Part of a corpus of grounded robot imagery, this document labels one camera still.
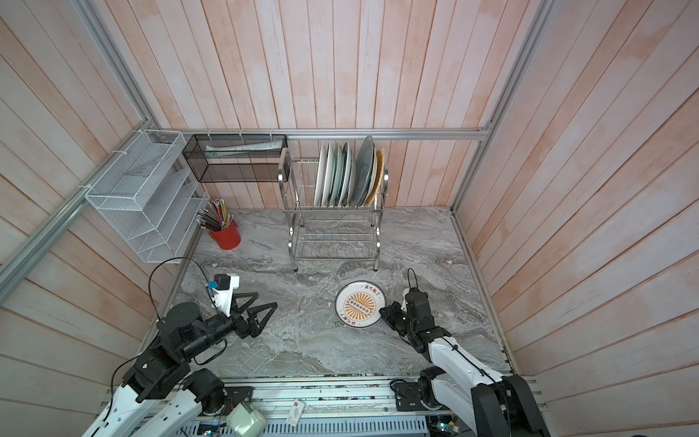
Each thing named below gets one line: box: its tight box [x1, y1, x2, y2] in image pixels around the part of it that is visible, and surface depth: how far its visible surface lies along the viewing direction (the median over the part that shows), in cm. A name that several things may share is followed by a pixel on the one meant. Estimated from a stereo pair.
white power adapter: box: [225, 401, 267, 437], surface depth 68 cm
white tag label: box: [285, 399, 305, 427], surface depth 73 cm
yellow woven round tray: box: [364, 148, 385, 206], surface depth 76 cm
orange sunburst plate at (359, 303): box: [334, 280, 387, 329], surface depth 93 cm
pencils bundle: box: [195, 197, 234, 232], surface depth 102 cm
